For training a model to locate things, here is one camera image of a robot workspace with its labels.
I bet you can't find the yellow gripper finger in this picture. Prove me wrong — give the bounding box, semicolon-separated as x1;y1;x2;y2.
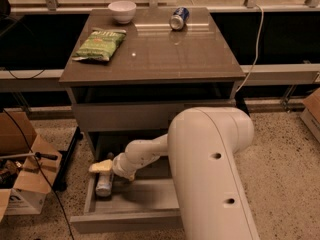
89;159;113;174

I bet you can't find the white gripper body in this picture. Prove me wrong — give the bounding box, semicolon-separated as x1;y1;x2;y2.
113;153;137;181

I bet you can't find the clear plastic water bottle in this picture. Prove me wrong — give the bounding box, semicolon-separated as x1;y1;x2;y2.
95;152;114;197

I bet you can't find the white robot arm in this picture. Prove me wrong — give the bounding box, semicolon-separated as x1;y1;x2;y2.
89;107;260;240

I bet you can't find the open grey middle drawer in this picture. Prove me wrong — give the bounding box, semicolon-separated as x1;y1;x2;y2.
69;130;184;235

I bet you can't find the closed grey top drawer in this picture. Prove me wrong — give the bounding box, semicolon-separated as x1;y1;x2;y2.
72;100;235;132

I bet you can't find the grey drawer cabinet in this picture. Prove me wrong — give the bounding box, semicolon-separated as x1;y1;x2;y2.
60;8;245;159

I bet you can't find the black stand leg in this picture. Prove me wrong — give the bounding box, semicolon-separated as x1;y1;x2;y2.
53;127;83;191

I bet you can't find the open cardboard box left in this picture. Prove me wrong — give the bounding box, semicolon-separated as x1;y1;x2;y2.
0;112;62;221

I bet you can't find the green chip bag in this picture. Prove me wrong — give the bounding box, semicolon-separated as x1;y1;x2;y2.
72;29;126;62

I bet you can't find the white ceramic bowl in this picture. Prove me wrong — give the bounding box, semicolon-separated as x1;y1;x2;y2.
108;1;137;24

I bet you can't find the blue soda can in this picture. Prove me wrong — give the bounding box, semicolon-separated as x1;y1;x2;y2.
169;7;189;31

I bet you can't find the cardboard box right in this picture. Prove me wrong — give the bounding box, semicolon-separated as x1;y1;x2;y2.
300;88;320;142

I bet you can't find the black handled tool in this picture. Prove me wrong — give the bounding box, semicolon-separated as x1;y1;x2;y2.
0;152;58;161

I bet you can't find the black cable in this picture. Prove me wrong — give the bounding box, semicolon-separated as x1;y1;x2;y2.
0;107;76;240

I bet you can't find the white cable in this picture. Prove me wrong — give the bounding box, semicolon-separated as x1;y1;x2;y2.
235;4;265;94

